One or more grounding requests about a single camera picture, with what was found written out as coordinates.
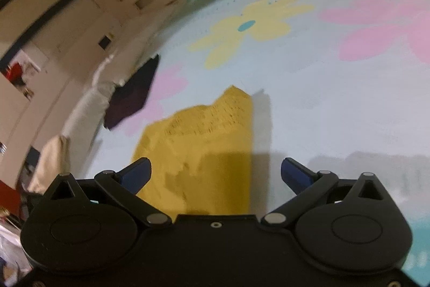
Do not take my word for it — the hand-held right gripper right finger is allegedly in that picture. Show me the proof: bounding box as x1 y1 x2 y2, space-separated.
260 157 388 229

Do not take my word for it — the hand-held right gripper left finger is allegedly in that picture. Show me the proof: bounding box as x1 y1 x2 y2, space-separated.
42 157 172 229

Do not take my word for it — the mustard yellow small garment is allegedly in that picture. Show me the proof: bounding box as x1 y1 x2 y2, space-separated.
130 84 254 216

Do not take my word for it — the white pillow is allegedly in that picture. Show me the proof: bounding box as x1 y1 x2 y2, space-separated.
62 53 148 180

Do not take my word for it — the dark maroon cloth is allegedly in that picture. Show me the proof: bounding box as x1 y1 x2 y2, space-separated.
103 54 160 130

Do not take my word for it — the beige cloth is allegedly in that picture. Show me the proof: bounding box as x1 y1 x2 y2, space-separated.
26 135 72 194

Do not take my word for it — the floral light blue blanket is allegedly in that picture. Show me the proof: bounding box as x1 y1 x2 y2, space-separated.
84 0 430 282

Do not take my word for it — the dark wall outlet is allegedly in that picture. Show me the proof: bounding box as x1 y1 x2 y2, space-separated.
98 35 114 51

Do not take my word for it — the red and white wall poster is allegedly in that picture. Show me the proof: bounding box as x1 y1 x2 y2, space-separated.
0 49 46 101

